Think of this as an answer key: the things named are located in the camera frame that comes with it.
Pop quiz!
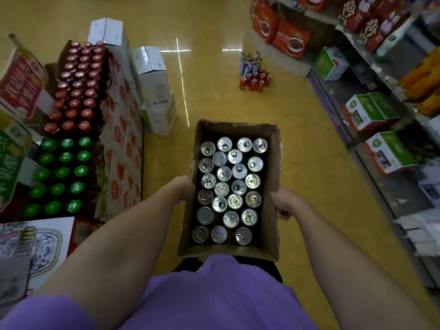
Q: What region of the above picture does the person's right hand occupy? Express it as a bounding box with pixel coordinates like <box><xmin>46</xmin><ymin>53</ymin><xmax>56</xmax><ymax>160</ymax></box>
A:
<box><xmin>270</xmin><ymin>187</ymin><xmax>303</xmax><ymax>222</ymax></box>

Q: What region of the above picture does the person's left hand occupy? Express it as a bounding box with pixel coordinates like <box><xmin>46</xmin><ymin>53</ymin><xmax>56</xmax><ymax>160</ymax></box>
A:
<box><xmin>170</xmin><ymin>175</ymin><xmax>196</xmax><ymax>203</ymax></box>

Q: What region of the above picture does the brown cardboard box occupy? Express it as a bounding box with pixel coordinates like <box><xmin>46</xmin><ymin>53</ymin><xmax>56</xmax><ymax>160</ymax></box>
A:
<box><xmin>177</xmin><ymin>119</ymin><xmax>282</xmax><ymax>263</ymax></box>

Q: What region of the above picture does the cluster of cans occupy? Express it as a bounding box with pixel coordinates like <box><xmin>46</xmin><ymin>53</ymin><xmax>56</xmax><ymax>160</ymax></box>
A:
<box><xmin>238</xmin><ymin>51</ymin><xmax>273</xmax><ymax>93</ymax></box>

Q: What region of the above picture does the person's right forearm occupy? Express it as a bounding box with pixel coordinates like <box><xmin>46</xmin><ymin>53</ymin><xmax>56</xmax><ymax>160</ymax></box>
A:
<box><xmin>292</xmin><ymin>202</ymin><xmax>439</xmax><ymax>330</ymax></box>

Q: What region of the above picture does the person's left forearm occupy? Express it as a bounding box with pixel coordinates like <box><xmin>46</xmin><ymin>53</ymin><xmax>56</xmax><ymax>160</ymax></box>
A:
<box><xmin>33</xmin><ymin>187</ymin><xmax>190</xmax><ymax>330</ymax></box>

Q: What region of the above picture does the white cardboard carton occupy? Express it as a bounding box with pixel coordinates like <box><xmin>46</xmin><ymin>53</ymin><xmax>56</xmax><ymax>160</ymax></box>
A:
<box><xmin>132</xmin><ymin>46</ymin><xmax>172</xmax><ymax>108</ymax></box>
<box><xmin>140</xmin><ymin>93</ymin><xmax>178</xmax><ymax>137</ymax></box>
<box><xmin>87</xmin><ymin>17</ymin><xmax>134</xmax><ymax>79</ymax></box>

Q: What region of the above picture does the stack of apple print cartons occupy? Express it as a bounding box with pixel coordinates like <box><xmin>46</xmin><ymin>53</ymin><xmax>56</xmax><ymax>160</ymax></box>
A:
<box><xmin>93</xmin><ymin>48</ymin><xmax>145</xmax><ymax>223</ymax></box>

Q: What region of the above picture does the red white-label carton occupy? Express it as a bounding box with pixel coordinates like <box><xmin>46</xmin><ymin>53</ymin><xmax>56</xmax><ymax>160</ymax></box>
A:
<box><xmin>67</xmin><ymin>218</ymin><xmax>105</xmax><ymax>255</ymax></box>

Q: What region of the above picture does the small green-top box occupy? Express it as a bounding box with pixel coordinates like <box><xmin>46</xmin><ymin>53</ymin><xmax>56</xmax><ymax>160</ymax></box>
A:
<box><xmin>363</xmin><ymin>131</ymin><xmax>418</xmax><ymax>176</ymax></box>
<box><xmin>343</xmin><ymin>94</ymin><xmax>388</xmax><ymax>135</ymax></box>
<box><xmin>368</xmin><ymin>92</ymin><xmax>402</xmax><ymax>121</ymax></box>
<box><xmin>313</xmin><ymin>47</ymin><xmax>350</xmax><ymax>82</ymax></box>

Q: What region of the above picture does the purple shirt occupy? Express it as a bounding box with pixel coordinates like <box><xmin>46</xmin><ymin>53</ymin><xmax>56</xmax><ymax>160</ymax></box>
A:
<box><xmin>0</xmin><ymin>254</ymin><xmax>325</xmax><ymax>330</ymax></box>

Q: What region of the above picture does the group of green-capped bottles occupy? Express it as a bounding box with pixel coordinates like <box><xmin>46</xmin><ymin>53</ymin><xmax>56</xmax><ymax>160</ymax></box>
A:
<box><xmin>21</xmin><ymin>136</ymin><xmax>94</xmax><ymax>220</ymax></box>

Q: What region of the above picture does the stack of white plastic packs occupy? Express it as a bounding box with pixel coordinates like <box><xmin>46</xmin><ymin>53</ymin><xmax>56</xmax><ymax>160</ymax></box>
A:
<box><xmin>393</xmin><ymin>161</ymin><xmax>440</xmax><ymax>259</ymax></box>

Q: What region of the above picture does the group of red-capped bottles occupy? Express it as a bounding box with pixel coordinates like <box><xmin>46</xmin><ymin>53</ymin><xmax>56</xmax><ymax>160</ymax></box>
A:
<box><xmin>43</xmin><ymin>40</ymin><xmax>108</xmax><ymax>135</ymax></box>

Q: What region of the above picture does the blue porcelain print carton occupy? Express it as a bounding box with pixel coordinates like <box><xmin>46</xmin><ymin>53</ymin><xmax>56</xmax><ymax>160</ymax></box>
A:
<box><xmin>0</xmin><ymin>216</ymin><xmax>76</xmax><ymax>306</ymax></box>

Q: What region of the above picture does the red porridge print carton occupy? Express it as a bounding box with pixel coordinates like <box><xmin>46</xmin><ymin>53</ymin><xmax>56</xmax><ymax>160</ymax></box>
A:
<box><xmin>272</xmin><ymin>19</ymin><xmax>313</xmax><ymax>61</ymax></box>
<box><xmin>252</xmin><ymin>1</ymin><xmax>280</xmax><ymax>44</ymax></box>

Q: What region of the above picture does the green promotional sign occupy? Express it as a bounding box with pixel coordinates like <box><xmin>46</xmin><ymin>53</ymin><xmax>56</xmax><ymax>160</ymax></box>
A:
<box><xmin>0</xmin><ymin>110</ymin><xmax>34</xmax><ymax>213</ymax></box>

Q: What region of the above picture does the pack of orange bottles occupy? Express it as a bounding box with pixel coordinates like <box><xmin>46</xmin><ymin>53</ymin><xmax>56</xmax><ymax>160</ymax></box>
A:
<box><xmin>398</xmin><ymin>46</ymin><xmax>440</xmax><ymax>116</ymax></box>

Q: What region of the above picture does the red cartoon face carton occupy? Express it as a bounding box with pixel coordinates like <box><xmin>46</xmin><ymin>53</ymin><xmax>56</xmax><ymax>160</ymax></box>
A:
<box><xmin>359</xmin><ymin>11</ymin><xmax>394</xmax><ymax>54</ymax></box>
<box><xmin>338</xmin><ymin>0</ymin><xmax>370</xmax><ymax>33</ymax></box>
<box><xmin>373</xmin><ymin>0</ymin><xmax>413</xmax><ymax>38</ymax></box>

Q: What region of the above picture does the red promotional sign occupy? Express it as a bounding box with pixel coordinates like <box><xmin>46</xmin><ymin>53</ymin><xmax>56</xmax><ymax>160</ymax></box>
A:
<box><xmin>0</xmin><ymin>32</ymin><xmax>50</xmax><ymax>120</ymax></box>

